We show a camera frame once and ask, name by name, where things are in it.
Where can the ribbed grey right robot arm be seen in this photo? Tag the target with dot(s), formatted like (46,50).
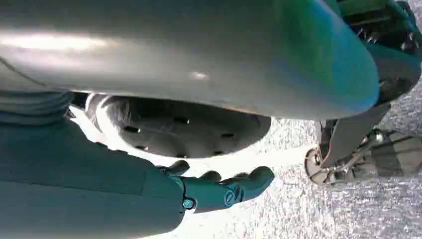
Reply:
(29,107)

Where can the black robot foot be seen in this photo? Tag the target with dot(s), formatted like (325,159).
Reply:
(184,132)

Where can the green plastic crate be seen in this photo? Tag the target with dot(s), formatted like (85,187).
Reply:
(366,6)

